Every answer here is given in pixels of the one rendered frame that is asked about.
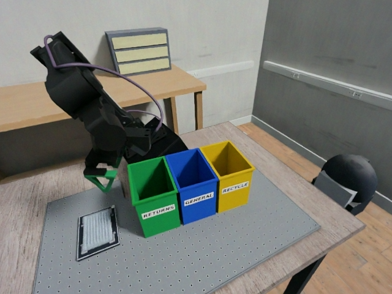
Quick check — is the white well plate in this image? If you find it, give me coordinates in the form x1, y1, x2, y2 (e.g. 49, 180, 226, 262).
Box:
83, 209, 113, 252

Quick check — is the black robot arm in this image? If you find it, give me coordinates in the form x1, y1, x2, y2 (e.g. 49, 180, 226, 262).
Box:
30, 31, 168, 159

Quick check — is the green open-top bin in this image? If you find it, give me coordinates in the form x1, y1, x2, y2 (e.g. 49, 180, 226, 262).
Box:
127, 156, 181, 238

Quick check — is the blue general bin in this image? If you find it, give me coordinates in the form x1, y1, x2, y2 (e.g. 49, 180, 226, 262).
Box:
165, 148, 219, 225

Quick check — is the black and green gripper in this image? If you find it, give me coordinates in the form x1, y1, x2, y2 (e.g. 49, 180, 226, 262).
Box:
83, 134, 126, 192

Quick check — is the yellow recycle bin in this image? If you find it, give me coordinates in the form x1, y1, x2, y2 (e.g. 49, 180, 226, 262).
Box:
199, 140, 255, 213

